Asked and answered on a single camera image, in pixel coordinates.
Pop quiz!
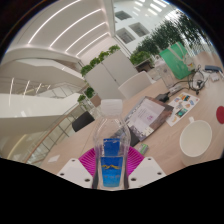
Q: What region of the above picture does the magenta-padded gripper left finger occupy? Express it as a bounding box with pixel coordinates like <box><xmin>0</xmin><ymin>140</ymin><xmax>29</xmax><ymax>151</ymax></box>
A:
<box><xmin>57</xmin><ymin>146</ymin><xmax>101</xmax><ymax>190</ymax></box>

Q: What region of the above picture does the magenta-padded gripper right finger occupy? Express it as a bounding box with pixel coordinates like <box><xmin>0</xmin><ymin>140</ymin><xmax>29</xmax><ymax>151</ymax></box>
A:
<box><xmin>126</xmin><ymin>146</ymin><xmax>167</xmax><ymax>190</ymax></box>

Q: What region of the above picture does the clear blue-labelled water bottle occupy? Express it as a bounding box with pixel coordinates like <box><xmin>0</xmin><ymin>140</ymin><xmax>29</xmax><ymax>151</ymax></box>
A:
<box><xmin>91</xmin><ymin>98</ymin><xmax>132</xmax><ymax>191</ymax></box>

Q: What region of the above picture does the small green pack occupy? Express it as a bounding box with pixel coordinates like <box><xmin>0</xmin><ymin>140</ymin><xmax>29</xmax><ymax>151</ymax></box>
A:
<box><xmin>137</xmin><ymin>143</ymin><xmax>150</xmax><ymax>155</ymax></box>

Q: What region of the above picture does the white paper sheet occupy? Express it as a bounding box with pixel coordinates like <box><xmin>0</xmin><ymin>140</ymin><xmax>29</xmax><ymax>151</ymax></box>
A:
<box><xmin>47</xmin><ymin>153</ymin><xmax>61</xmax><ymax>164</ymax></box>

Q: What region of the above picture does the black office chair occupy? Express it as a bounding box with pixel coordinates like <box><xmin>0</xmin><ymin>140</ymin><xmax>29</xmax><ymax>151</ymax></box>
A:
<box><xmin>71</xmin><ymin>110</ymin><xmax>96</xmax><ymax>133</ymax></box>

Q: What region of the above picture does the open brochure book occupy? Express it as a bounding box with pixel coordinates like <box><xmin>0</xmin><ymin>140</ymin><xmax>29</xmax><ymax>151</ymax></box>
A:
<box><xmin>124</xmin><ymin>96</ymin><xmax>175</xmax><ymax>142</ymax></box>

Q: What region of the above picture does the white ceramic mug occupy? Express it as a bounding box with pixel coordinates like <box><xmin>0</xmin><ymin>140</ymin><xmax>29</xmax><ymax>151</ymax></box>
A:
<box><xmin>179</xmin><ymin>116</ymin><xmax>214</xmax><ymax>167</ymax></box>

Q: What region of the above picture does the colourful sticker sheet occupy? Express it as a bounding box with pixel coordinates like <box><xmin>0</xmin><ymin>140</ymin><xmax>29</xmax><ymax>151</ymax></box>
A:
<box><xmin>165</xmin><ymin>91</ymin><xmax>201</xmax><ymax>128</ymax></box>

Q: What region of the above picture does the small black box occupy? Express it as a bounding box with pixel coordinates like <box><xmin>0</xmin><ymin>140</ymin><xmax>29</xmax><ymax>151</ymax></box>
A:
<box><xmin>155</xmin><ymin>92</ymin><xmax>172</xmax><ymax>103</ymax></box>

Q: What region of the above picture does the small planter with plants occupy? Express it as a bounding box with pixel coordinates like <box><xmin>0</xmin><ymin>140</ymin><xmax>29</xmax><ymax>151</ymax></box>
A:
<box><xmin>76</xmin><ymin>86</ymin><xmax>102</xmax><ymax>108</ymax></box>

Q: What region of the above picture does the white chair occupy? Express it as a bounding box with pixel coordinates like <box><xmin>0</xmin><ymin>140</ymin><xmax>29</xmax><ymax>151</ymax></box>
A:
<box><xmin>117</xmin><ymin>70</ymin><xmax>153</xmax><ymax>100</ymax></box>

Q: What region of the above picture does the clear plastic jar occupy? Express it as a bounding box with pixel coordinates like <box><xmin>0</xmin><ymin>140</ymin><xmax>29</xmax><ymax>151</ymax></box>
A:
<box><xmin>154</xmin><ymin>58</ymin><xmax>176</xmax><ymax>90</ymax></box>

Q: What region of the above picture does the white cabinet with plants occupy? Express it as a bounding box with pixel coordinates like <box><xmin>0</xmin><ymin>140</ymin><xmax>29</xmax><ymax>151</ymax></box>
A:
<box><xmin>80</xmin><ymin>44</ymin><xmax>140</xmax><ymax>101</ymax></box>

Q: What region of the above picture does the green tote bag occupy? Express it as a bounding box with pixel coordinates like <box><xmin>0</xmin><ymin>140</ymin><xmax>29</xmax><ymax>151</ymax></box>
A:
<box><xmin>158</xmin><ymin>41</ymin><xmax>193</xmax><ymax>81</ymax></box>

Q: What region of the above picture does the small white card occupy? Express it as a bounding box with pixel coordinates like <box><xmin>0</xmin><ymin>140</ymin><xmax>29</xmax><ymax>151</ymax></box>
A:
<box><xmin>209</xmin><ymin>73</ymin><xmax>222</xmax><ymax>82</ymax></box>

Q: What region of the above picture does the dark blue keyboard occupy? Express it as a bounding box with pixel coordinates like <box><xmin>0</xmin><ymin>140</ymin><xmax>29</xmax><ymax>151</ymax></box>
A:
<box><xmin>204</xmin><ymin>64</ymin><xmax>224</xmax><ymax>73</ymax></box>

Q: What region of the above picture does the row of green hedge plants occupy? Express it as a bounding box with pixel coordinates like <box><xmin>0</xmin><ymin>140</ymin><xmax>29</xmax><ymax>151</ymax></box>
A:
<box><xmin>129</xmin><ymin>9</ymin><xmax>209</xmax><ymax>66</ymax></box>

